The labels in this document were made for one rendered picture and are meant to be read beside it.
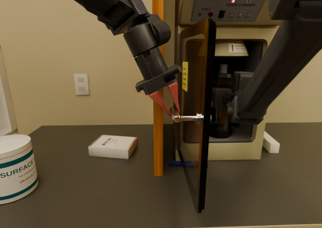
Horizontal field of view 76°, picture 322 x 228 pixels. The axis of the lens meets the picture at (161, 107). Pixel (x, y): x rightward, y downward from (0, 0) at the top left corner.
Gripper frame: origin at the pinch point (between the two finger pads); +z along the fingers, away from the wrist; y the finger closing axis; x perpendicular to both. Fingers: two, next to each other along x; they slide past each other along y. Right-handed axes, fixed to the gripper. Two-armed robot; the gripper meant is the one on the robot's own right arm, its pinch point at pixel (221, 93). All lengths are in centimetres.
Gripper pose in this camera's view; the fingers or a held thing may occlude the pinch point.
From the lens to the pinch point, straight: 81.3
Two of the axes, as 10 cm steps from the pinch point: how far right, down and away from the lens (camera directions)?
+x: 0.0, 9.6, 2.7
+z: -0.4, -2.7, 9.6
